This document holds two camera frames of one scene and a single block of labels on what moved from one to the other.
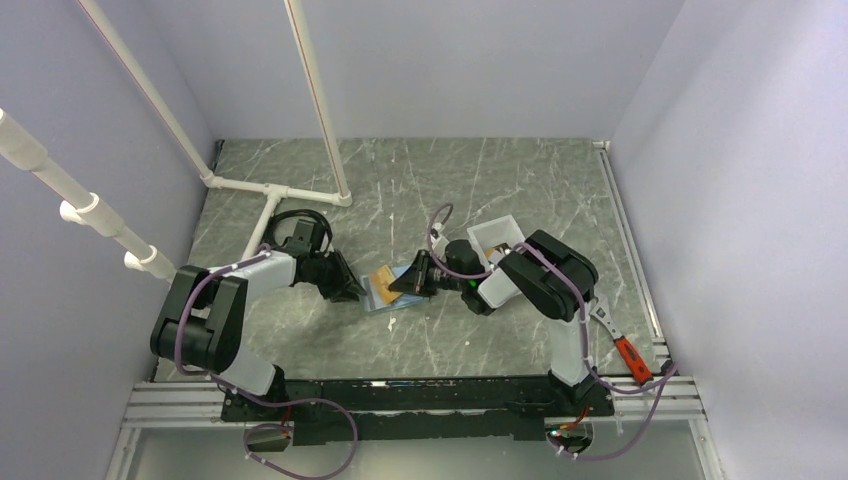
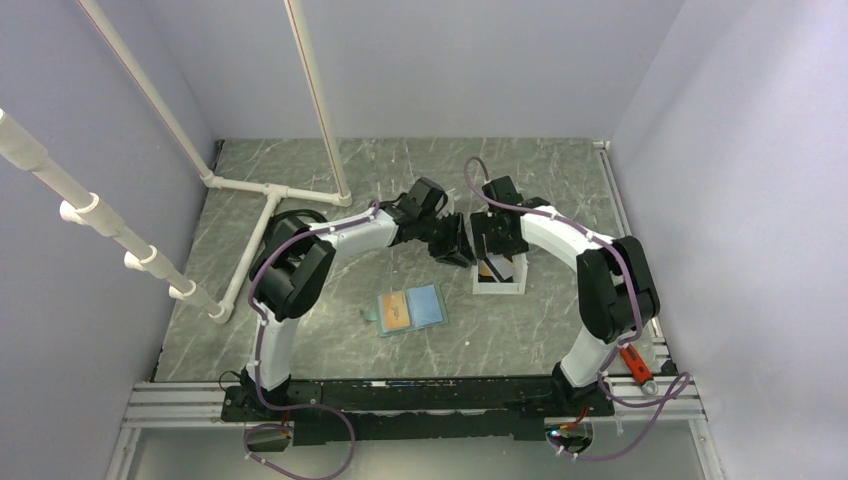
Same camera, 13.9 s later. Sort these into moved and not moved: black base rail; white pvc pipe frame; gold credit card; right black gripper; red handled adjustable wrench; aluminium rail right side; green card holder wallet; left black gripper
Moved: left black gripper; gold credit card; right black gripper; green card holder wallet
Not moved: white pvc pipe frame; red handled adjustable wrench; black base rail; aluminium rail right side
